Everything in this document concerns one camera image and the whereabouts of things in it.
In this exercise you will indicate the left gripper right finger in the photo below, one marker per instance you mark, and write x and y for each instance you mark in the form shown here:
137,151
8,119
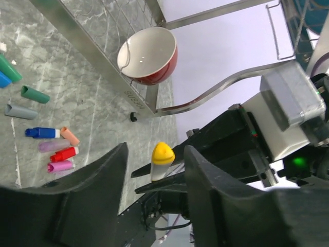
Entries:
227,212

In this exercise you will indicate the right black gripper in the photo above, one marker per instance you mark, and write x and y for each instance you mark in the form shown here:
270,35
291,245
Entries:
233,143

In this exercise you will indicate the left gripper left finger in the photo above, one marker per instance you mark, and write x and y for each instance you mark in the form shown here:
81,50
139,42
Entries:
79,209

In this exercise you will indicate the pink marker cap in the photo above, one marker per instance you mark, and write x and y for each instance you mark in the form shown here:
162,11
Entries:
54,167

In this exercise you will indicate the red marker cap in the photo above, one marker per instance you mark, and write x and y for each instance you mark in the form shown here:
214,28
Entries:
64,154

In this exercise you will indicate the yellow cap marker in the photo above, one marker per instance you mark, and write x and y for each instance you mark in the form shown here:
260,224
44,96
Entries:
162,158

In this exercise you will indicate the purple marker cap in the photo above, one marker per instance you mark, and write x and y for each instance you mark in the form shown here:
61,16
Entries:
54,145

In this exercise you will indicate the orange marker cap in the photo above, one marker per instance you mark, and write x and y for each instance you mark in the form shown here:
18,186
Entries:
67,134

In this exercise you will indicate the dark blue marker cap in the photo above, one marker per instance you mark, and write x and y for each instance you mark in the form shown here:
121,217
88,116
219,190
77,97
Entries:
42,133

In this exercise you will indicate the grey marker cap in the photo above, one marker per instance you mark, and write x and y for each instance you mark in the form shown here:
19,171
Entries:
20,112

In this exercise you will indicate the teal marker cap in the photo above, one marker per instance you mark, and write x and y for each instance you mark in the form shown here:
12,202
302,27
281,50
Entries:
34,95

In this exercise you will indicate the green marker cap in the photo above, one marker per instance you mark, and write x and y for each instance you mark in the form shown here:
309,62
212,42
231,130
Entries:
9,70

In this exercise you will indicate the light blue marker cap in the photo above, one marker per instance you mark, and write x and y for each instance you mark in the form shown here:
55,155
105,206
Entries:
4,80

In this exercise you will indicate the red bowl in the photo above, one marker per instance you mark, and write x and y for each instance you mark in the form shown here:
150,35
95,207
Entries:
149,56

